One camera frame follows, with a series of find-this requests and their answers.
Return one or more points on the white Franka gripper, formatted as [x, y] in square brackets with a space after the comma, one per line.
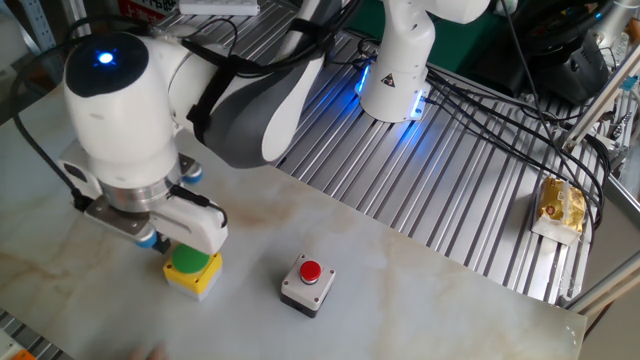
[200, 227]

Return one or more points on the green mushroom button yellow box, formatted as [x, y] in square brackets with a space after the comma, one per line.
[192, 275]

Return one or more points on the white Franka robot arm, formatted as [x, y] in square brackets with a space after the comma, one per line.
[120, 125]

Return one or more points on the person's bare hand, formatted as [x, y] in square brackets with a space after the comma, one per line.
[150, 354]

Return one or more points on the red button white black box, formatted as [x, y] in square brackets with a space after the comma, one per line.
[307, 290]

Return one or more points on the red printed box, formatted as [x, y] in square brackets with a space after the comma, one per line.
[145, 6]

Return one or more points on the white power strip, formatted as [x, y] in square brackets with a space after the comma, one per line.
[220, 7]

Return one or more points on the marble pattern mat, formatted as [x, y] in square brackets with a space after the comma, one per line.
[400, 310]

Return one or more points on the blue grey shelf upright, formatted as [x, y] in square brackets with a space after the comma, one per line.
[37, 25]

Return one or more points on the green board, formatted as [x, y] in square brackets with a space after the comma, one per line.
[450, 45]

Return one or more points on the yellow snack packet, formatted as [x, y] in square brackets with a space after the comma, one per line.
[560, 207]

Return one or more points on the black wheel base unit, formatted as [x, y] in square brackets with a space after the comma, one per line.
[575, 75]

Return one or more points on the black steering wheel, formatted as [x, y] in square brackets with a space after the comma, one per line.
[580, 27]

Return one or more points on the silver camera with blue cap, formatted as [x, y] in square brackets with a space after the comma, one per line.
[120, 220]

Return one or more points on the blue capped mount knob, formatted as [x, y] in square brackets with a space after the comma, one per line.
[192, 176]

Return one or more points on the aluminium frame profile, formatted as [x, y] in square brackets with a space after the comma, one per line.
[605, 285]
[597, 102]

